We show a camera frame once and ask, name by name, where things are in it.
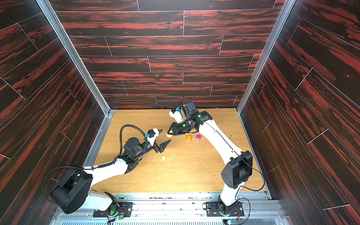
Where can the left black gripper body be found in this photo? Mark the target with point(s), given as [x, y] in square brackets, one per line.
[143, 152]

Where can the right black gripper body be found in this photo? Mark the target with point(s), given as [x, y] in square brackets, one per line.
[178, 128]

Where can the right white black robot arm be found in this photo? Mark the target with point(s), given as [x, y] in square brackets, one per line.
[238, 164]

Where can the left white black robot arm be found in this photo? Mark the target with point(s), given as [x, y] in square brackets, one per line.
[73, 191]

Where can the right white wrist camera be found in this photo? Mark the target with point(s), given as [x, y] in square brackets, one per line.
[176, 114]

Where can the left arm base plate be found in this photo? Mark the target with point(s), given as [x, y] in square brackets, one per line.
[123, 209]

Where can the left aluminium corner post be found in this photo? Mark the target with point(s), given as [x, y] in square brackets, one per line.
[55, 23]

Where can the aluminium corner post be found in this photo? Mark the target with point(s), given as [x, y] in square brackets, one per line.
[55, 23]
[275, 32]

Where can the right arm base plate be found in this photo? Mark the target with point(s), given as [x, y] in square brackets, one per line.
[217, 209]

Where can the right aluminium corner post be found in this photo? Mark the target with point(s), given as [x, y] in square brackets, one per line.
[275, 32]

